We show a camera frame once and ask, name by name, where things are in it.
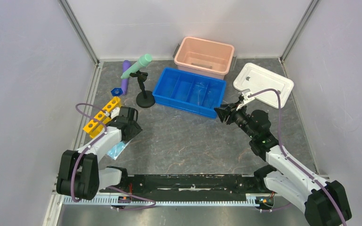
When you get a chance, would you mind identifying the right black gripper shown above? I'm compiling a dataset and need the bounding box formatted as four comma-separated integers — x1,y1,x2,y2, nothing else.
213,100,256,139

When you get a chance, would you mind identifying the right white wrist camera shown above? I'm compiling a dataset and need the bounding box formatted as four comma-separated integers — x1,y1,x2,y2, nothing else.
237,89,255,109

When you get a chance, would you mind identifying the blue face mask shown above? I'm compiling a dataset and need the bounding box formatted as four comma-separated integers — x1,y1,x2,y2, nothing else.
107,141,128,160

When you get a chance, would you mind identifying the pink plastic bin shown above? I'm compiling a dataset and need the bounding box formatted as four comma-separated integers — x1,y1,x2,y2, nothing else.
174,37,235,80

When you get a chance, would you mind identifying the white plastic lid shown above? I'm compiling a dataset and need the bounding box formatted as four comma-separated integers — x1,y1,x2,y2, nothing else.
233,63,294,107

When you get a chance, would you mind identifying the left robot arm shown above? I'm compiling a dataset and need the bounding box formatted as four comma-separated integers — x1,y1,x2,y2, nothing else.
56,107,238,206

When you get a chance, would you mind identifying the blue divided plastic tray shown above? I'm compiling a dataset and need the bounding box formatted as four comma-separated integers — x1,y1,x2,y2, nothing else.
153,67,226,119

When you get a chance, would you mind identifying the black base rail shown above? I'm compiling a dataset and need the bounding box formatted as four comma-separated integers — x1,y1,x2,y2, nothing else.
100,174,273,203

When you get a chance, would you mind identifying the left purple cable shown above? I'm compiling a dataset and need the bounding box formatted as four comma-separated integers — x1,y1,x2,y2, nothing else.
70,103,156,212

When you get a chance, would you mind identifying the purple foam cylinder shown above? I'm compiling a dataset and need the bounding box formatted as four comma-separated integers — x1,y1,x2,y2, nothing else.
121,60,132,96

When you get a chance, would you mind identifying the purple cable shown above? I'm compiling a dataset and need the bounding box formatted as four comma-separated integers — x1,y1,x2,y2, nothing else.
248,89,348,226
70,103,156,212

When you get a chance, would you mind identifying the green foam cylinder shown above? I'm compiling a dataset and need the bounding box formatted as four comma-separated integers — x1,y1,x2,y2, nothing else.
121,54,153,79

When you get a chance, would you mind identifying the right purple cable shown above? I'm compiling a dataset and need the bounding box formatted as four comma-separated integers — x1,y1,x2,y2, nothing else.
248,89,348,226

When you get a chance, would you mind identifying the blue funnel with stem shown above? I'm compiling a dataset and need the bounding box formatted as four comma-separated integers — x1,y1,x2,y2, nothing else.
111,88,123,97

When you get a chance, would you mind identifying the yellow test tube rack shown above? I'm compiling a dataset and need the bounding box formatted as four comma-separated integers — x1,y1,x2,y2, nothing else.
83,97,122,139

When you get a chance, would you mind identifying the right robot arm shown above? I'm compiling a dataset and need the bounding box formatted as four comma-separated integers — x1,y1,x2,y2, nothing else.
226,104,352,226

